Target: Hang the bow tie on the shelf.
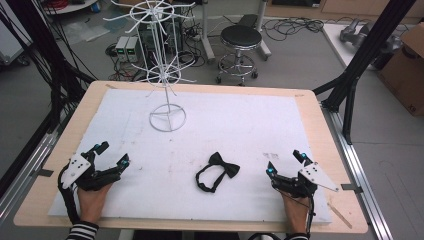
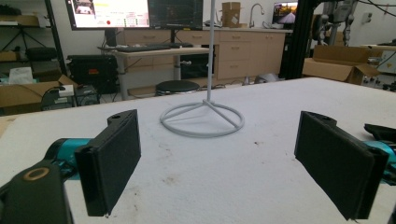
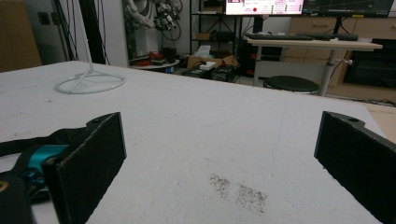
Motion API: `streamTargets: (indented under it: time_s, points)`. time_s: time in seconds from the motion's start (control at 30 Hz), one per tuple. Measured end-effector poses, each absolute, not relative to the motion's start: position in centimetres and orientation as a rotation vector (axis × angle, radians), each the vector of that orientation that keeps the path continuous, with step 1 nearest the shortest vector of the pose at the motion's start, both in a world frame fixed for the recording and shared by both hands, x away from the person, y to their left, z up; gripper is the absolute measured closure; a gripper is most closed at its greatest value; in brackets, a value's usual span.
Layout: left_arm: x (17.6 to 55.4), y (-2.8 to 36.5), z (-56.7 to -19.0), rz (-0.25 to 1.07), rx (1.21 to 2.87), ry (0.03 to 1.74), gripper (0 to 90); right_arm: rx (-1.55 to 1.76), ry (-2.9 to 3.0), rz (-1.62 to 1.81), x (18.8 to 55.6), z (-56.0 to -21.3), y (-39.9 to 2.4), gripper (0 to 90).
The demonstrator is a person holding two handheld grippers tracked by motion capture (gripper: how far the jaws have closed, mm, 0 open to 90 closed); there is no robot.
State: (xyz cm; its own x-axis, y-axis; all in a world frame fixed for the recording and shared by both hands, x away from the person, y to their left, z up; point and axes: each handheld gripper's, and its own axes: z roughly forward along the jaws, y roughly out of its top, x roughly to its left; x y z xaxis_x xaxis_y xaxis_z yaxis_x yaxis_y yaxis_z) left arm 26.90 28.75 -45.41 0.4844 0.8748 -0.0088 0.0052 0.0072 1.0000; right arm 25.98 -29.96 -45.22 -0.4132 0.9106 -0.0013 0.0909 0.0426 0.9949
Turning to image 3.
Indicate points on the round black stool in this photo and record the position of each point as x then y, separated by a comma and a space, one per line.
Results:
290, 84

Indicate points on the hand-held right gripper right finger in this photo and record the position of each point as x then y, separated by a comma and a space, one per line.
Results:
358, 161

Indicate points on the brown cardboard panel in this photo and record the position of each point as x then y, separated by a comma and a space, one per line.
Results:
17, 34

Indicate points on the dark computer monitor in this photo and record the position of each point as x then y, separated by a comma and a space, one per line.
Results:
347, 6

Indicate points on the bright computer monitor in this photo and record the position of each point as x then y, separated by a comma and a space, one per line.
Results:
264, 6

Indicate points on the round white low table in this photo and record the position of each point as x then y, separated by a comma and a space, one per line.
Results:
155, 65

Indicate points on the open cardboard box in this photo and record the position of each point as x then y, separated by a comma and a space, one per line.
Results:
211, 59

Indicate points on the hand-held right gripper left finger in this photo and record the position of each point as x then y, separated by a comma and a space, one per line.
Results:
84, 165

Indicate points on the light wooden desk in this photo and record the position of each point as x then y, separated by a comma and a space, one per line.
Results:
314, 44

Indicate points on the black metal shelf rack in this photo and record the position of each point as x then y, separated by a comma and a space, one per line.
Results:
214, 28

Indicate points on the black keyboard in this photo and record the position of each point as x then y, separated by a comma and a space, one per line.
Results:
278, 37

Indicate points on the white power adapter box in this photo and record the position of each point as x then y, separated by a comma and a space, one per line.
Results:
207, 65

